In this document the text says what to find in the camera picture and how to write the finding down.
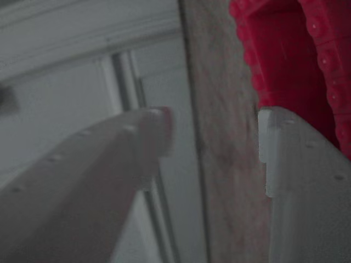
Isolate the red plastic container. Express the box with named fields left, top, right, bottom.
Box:
left=229, top=0, right=351, bottom=161

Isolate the white panelled door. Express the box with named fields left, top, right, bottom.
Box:
left=0, top=0, right=209, bottom=263

